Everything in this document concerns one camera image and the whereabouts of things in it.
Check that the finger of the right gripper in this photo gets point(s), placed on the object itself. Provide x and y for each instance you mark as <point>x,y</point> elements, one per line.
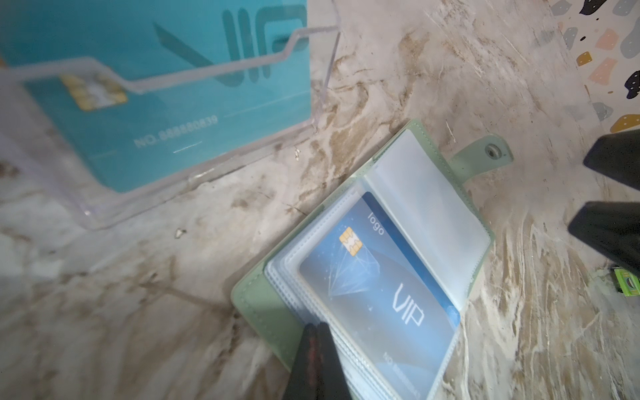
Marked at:
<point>612,229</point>
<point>616,156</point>

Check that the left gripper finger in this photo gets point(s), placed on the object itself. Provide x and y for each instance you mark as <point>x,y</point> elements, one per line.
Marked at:
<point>317,373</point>

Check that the teal VIP card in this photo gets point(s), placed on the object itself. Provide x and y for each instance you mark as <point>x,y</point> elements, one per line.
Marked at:
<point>142,122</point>

